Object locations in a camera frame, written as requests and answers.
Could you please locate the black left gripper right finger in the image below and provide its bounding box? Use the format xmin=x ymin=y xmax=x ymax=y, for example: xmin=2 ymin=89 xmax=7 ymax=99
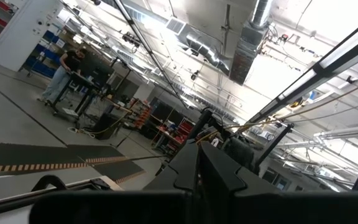
xmin=199 ymin=141 xmax=291 ymax=224

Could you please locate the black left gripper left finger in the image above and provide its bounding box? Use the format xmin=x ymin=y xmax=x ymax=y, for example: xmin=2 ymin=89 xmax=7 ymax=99
xmin=143 ymin=141 xmax=200 ymax=224

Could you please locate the red tool chest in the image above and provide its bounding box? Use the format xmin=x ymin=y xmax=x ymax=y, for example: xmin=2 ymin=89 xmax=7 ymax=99
xmin=175 ymin=119 xmax=195 ymax=138

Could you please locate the thin black strut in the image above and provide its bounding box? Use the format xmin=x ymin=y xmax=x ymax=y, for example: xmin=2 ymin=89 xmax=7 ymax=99
xmin=253 ymin=123 xmax=295 ymax=175

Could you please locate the rack with red bins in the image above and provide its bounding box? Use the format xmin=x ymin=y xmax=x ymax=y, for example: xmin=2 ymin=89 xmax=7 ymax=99
xmin=132 ymin=99 xmax=154 ymax=130

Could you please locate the black box on floor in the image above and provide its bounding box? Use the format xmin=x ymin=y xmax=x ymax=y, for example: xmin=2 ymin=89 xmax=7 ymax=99
xmin=90 ymin=112 xmax=124 ymax=141

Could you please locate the black computer monitor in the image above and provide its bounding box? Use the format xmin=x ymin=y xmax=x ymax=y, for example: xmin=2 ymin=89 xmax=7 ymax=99
xmin=79 ymin=54 xmax=116 ymax=88

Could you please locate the black standing desk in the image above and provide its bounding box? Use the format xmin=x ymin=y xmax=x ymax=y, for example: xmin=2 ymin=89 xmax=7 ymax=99
xmin=51 ymin=71 xmax=105 ymax=121

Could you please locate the black hazard-striped floor mat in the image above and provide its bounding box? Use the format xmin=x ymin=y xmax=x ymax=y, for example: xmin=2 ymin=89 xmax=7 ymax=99
xmin=0 ymin=141 xmax=145 ymax=184

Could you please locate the shelf with blue bins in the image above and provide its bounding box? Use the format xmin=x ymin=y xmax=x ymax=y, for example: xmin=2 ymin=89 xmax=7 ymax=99
xmin=20 ymin=29 xmax=68 ymax=78

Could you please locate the yellow floor cable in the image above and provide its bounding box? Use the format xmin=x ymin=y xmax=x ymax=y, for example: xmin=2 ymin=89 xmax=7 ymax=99
xmin=68 ymin=108 xmax=130 ymax=139

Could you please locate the shiny silver air duct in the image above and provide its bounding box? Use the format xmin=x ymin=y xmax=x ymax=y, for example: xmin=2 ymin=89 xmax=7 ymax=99
xmin=178 ymin=29 xmax=231 ymax=75

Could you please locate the rectangular metal ventilation duct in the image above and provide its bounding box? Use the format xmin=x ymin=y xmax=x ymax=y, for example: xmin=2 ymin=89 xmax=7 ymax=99
xmin=228 ymin=0 xmax=275 ymax=86

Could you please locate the black clamp handle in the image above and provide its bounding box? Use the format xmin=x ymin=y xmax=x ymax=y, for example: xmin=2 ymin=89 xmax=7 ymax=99
xmin=31 ymin=174 xmax=68 ymax=192

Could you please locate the black frame beam with light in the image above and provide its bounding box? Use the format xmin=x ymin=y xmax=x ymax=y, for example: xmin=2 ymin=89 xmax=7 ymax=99
xmin=247 ymin=12 xmax=358 ymax=125

